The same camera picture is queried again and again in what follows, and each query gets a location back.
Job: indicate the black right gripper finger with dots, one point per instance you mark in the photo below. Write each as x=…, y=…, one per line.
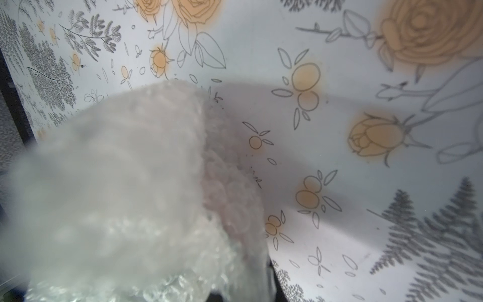
x=279, y=295

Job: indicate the clear bubble wrap sheet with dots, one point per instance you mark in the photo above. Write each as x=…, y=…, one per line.
x=141, y=197

